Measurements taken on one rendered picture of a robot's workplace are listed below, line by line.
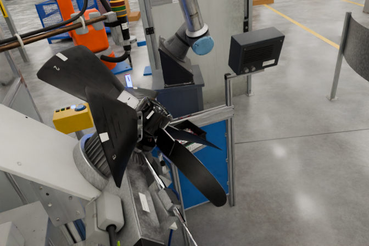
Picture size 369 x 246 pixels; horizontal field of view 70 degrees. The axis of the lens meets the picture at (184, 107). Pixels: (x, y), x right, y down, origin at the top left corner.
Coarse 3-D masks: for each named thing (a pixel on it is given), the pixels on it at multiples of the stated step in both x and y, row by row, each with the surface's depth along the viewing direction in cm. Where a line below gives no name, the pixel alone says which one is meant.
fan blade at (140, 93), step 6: (126, 90) 113; (132, 90) 114; (138, 90) 114; (144, 90) 116; (150, 90) 119; (138, 96) 106; (144, 96) 106; (150, 96) 107; (156, 96) 108; (138, 102) 100
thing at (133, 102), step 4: (124, 92) 87; (120, 96) 86; (124, 96) 87; (128, 96) 88; (132, 96) 88; (120, 100) 86; (124, 100) 86; (128, 100) 87; (132, 100) 88; (136, 100) 88; (128, 104) 87; (132, 104) 87; (136, 104) 88
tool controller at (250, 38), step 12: (240, 36) 137; (252, 36) 137; (264, 36) 137; (276, 36) 137; (240, 48) 133; (252, 48) 135; (264, 48) 138; (276, 48) 141; (228, 60) 149; (240, 60) 138; (252, 60) 140; (264, 60) 144; (276, 60) 147; (240, 72) 143
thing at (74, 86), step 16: (80, 48) 89; (48, 64) 78; (64, 64) 81; (80, 64) 84; (96, 64) 88; (48, 80) 76; (64, 80) 79; (80, 80) 82; (96, 80) 84; (112, 80) 87; (80, 96) 80; (112, 96) 85
